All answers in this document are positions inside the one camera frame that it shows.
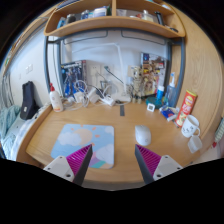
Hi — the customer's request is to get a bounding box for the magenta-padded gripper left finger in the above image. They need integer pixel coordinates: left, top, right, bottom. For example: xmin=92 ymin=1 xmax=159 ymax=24
xmin=43 ymin=143 xmax=94 ymax=187

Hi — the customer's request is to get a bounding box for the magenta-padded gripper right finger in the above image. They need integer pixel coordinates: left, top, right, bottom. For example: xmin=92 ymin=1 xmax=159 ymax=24
xmin=134 ymin=144 xmax=184 ymax=185

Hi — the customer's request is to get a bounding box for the white grey computer mouse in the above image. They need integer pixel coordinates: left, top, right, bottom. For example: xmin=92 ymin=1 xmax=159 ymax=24
xmin=134 ymin=124 xmax=152 ymax=147

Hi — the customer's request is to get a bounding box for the pastel cloud print mouse pad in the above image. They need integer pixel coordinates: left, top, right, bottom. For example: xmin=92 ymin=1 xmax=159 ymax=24
xmin=50 ymin=123 xmax=115 ymax=170

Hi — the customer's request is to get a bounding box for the clear plastic cup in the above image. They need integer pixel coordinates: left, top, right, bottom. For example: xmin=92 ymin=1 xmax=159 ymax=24
xmin=187 ymin=134 xmax=204 ymax=154

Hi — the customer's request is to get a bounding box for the white cat-face mug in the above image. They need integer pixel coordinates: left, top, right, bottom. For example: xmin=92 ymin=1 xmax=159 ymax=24
xmin=180 ymin=114 xmax=202 ymax=139

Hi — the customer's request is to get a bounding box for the blue tissue packet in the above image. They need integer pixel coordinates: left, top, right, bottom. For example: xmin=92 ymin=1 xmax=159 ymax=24
xmin=159 ymin=105 xmax=179 ymax=122

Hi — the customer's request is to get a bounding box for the white checked bedding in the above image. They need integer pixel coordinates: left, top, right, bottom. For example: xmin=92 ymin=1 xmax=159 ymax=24
xmin=8 ymin=106 xmax=46 ymax=162

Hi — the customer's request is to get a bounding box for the small white desk clock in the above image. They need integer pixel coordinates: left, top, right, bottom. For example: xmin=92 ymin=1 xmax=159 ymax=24
xmin=146 ymin=102 xmax=156 ymax=113

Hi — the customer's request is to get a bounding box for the red chip canister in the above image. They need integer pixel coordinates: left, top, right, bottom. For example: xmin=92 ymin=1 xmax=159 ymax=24
xmin=174 ymin=89 xmax=198 ymax=128

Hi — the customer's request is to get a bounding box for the white red-capped pump lotion bottle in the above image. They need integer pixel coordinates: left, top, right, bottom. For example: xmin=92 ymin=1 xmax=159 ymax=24
xmin=49 ymin=82 xmax=64 ymax=113

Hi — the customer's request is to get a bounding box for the teal round container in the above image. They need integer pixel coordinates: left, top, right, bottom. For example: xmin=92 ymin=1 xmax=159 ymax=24
xmin=145 ymin=95 xmax=163 ymax=107

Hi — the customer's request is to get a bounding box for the teal knitted blanket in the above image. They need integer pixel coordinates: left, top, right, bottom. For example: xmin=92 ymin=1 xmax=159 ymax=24
xmin=0 ymin=104 xmax=21 ymax=151

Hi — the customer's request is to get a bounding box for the blue spray bottle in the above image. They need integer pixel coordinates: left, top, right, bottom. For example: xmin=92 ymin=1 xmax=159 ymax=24
xmin=165 ymin=72 xmax=179 ymax=108

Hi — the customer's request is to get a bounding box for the blue white can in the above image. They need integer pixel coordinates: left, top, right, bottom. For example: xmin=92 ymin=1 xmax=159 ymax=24
xmin=156 ymin=85 xmax=165 ymax=104

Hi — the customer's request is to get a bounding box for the white charger block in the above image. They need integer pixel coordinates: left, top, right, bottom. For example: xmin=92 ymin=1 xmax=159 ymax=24
xmin=87 ymin=87 xmax=101 ymax=104
xmin=73 ymin=91 xmax=86 ymax=104

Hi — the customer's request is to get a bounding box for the black bag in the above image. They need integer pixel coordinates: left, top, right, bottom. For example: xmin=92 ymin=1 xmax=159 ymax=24
xmin=19 ymin=80 xmax=40 ymax=121

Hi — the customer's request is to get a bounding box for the white power strip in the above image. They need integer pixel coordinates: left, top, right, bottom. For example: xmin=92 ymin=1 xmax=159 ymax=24
xmin=100 ymin=94 xmax=117 ymax=107

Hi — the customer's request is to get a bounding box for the beige robot model figure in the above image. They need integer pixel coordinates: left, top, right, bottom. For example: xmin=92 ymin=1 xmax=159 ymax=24
xmin=128 ymin=65 xmax=144 ymax=104

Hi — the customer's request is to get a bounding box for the blue robot model kit box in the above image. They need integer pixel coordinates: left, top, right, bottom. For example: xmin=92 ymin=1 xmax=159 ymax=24
xmin=60 ymin=60 xmax=88 ymax=98

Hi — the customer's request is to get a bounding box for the colourful model kit box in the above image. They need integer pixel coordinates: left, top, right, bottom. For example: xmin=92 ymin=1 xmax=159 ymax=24
xmin=140 ymin=52 xmax=167 ymax=98

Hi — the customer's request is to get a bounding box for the wooden shelf unit with items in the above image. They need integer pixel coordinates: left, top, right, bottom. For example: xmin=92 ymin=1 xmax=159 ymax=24
xmin=43 ymin=0 xmax=186 ymax=39

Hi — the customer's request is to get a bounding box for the white cable tangle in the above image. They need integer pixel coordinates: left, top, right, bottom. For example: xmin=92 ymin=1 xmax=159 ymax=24
xmin=62 ymin=79 xmax=113 ymax=112

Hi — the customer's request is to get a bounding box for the grey metal desk frame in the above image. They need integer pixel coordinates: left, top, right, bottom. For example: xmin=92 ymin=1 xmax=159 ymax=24
xmin=42 ymin=29 xmax=186 ymax=101

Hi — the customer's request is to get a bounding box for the white wall socket plate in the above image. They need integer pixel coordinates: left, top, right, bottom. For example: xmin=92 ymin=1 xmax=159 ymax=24
xmin=89 ymin=63 xmax=101 ymax=76
xmin=101 ymin=63 xmax=113 ymax=76

